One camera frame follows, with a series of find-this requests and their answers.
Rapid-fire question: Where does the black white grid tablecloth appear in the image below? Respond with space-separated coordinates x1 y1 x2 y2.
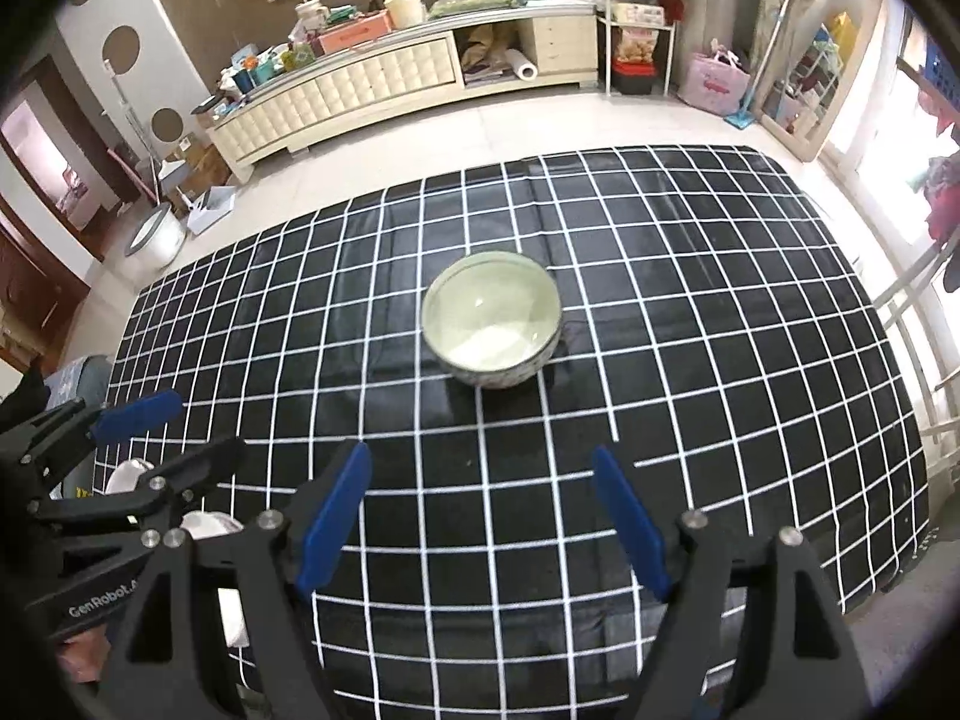
93 145 929 718

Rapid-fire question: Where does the white mop bucket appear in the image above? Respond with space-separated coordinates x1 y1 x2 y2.
124 202 187 270

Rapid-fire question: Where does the cream tufted tv cabinet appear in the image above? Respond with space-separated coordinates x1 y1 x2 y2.
206 0 599 182

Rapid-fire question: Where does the small patterned bowl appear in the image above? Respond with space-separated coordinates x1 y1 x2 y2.
420 250 563 390

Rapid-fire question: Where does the grey floral sofa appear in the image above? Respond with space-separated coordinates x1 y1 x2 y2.
44 355 112 408

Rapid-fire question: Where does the white paper roll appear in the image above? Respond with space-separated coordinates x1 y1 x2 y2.
503 49 539 83

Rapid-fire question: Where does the pink gift bag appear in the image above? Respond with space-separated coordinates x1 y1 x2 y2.
677 39 750 117

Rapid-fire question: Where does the blue plastic basket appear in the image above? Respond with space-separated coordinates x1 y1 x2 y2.
896 39 958 119

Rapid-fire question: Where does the white dustpan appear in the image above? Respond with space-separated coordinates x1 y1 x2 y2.
185 185 238 236

